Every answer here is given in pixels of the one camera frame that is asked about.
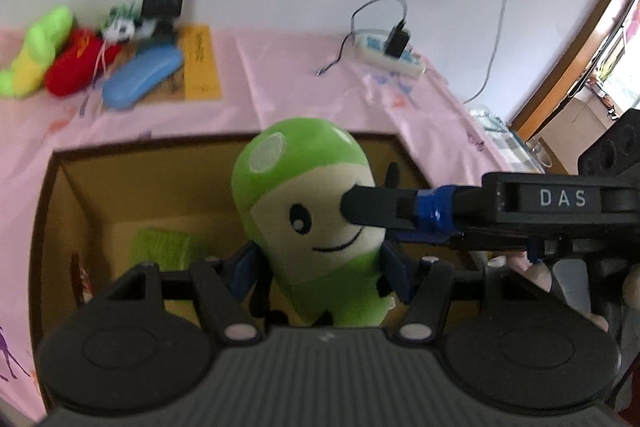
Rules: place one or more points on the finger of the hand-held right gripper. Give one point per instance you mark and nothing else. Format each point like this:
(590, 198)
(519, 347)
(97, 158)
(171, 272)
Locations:
(375, 207)

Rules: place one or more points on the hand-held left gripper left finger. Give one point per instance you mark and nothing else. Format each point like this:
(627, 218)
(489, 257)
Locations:
(244, 263)

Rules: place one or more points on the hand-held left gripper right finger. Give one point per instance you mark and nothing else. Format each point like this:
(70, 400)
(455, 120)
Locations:
(397, 268)

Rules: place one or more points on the green mushroom plush toy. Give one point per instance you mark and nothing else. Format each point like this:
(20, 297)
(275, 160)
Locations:
(300, 167)

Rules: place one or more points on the brown cardboard box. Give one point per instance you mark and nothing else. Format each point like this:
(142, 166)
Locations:
(90, 187)

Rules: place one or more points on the person's right hand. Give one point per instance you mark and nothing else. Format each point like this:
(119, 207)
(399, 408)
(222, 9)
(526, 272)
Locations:
(532, 276)

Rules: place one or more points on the clear glass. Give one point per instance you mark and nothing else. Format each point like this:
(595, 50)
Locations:
(539, 152)

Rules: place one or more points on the green knitted cloth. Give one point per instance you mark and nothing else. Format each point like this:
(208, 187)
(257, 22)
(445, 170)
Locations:
(167, 249)

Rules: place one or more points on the folded checked cloth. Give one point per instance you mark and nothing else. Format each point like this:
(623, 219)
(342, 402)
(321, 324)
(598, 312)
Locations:
(505, 139)

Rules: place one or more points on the white power strip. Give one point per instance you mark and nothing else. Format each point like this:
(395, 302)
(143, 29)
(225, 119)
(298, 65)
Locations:
(400, 66)

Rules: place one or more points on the pink printed tablecloth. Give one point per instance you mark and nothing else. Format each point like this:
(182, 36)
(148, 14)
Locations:
(300, 77)

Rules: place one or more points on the window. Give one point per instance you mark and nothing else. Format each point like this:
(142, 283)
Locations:
(622, 57)

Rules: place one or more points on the black charger plug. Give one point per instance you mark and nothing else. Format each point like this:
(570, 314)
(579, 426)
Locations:
(396, 42)

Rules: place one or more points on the yellow book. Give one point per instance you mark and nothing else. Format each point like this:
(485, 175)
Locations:
(202, 62)

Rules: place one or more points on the blue glasses case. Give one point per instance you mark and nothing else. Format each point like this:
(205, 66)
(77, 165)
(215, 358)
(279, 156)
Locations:
(140, 74)

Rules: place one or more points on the red plush toy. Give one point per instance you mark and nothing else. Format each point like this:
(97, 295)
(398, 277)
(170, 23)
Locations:
(72, 64)

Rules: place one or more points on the small white green toy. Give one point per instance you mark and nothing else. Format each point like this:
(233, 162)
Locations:
(122, 27)

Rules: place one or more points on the green and yellow plush toy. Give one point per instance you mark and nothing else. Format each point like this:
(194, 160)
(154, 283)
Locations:
(42, 42)

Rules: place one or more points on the wooden door frame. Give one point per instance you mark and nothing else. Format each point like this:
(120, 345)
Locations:
(565, 72)

